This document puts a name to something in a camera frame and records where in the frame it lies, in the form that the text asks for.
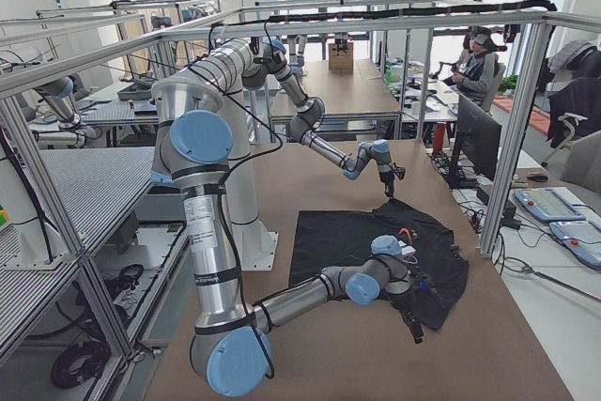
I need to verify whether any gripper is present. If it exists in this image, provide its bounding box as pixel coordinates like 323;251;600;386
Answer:
378;168;395;198
387;288;424;344

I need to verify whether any black printed t-shirt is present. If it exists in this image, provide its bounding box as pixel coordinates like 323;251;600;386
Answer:
287;197;470;331

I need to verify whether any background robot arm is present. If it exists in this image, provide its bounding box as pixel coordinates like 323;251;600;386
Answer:
34;76;102;147

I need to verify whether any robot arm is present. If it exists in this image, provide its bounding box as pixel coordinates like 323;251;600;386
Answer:
152;75;423;397
186;39;405;198

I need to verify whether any red thermos bottle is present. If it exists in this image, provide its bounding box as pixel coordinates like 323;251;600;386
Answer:
432;122;448;154

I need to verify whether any black Huawei monitor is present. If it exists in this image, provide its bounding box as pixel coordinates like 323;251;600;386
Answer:
446;98;501;189

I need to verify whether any person with headset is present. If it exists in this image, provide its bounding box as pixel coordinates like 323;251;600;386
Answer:
443;26;504;110

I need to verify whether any cardboard box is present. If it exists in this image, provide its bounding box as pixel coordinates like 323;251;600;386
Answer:
328;41;354;70

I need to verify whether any blue teach pendant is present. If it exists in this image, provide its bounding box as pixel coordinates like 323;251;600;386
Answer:
548;221;600;270
514;188;585;223

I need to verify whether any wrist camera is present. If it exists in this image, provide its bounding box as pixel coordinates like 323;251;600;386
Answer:
412;273;439;300
391;162;406;180

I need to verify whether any aluminium frame post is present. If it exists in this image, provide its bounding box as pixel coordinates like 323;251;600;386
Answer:
480;21;552;259

